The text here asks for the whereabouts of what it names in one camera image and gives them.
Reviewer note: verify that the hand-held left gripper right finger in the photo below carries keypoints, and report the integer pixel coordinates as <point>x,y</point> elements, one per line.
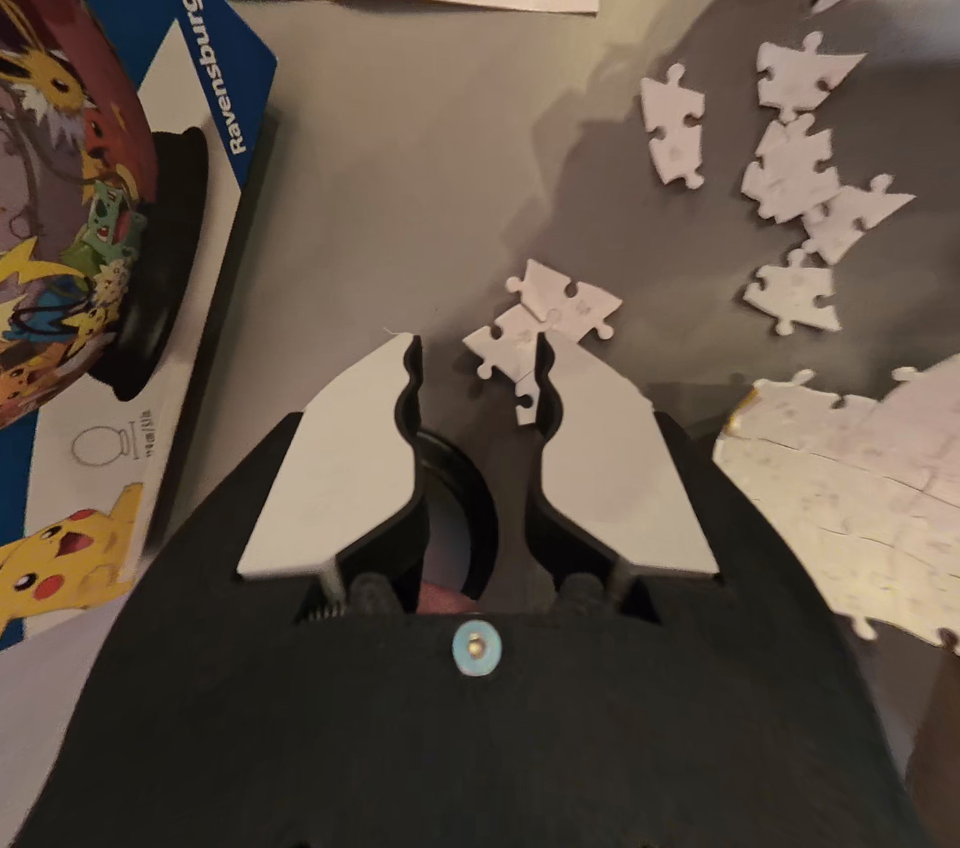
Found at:
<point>622,481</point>

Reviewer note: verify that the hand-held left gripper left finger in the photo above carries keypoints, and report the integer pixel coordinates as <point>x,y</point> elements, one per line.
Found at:
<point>330,473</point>

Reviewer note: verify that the large assembled curved puzzle shell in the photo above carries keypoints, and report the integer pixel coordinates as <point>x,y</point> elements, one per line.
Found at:
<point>847,488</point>

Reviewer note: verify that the illustrated puzzle ball box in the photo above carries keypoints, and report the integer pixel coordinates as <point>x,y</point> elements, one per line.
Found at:
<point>112,113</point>

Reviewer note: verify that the joined white puzzle pieces cluster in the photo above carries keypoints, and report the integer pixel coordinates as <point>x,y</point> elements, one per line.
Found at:
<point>574,301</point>

